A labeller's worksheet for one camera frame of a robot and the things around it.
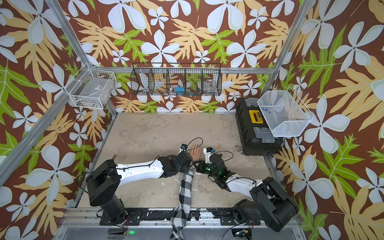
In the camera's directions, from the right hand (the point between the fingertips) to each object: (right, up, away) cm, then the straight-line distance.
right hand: (191, 163), depth 85 cm
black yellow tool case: (+38, +16, +1) cm, 41 cm away
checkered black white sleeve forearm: (-6, -22, -16) cm, 28 cm away
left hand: (-3, +1, +2) cm, 4 cm away
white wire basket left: (-59, +43, +1) cm, 73 cm away
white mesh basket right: (+54, +29, -1) cm, 61 cm away
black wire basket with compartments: (-10, +53, +13) cm, 55 cm away
